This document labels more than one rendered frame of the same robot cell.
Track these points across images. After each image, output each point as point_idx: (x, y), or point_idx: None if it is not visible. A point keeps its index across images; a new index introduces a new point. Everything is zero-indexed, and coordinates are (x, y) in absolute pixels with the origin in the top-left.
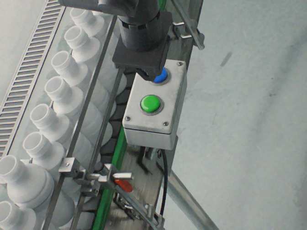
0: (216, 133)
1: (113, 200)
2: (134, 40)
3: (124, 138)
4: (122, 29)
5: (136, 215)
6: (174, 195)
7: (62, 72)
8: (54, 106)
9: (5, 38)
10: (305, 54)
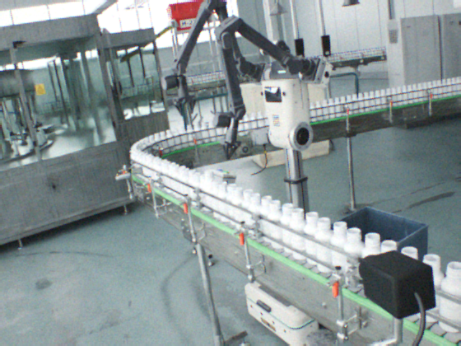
0: (149, 326)
1: None
2: (234, 135)
3: None
4: (230, 132)
5: None
6: (205, 260)
7: (188, 173)
8: (191, 180)
9: None
10: (170, 287)
